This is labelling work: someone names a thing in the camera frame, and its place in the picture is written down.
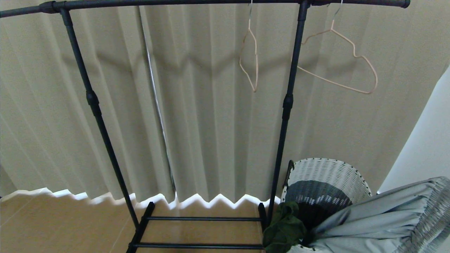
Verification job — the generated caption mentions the pale grey shorts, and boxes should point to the pale grey shorts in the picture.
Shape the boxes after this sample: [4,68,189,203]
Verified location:
[309,177,450,253]

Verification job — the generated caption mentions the dark green garment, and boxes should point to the dark green garment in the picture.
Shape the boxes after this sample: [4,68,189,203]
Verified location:
[263,201,308,253]

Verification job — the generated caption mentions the black clothes rack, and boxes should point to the black clothes rack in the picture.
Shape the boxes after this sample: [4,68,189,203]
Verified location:
[0,0,411,253]

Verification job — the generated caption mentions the pink clothes hanger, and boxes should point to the pink clothes hanger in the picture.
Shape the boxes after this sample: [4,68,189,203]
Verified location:
[239,0,259,93]
[297,0,379,95]

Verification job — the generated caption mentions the white laundry basket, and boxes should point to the white laundry basket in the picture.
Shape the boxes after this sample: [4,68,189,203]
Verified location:
[281,158,372,253]

